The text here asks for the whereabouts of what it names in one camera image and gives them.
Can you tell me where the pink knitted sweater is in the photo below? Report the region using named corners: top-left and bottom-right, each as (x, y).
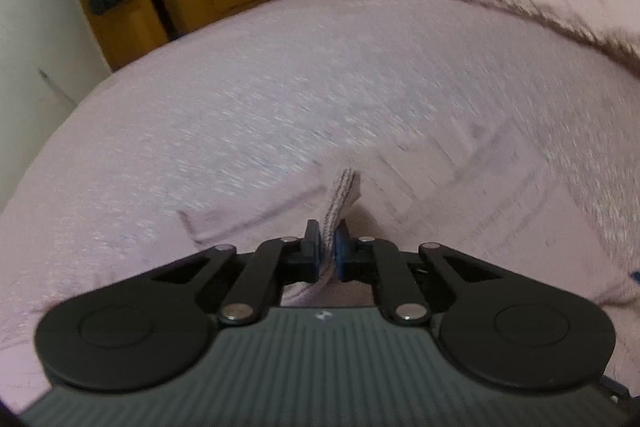
top-left (179, 123), bottom-right (634, 305)

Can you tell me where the pink floral bed sheet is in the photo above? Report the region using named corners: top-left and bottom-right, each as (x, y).
top-left (1, 0), bottom-right (639, 410)

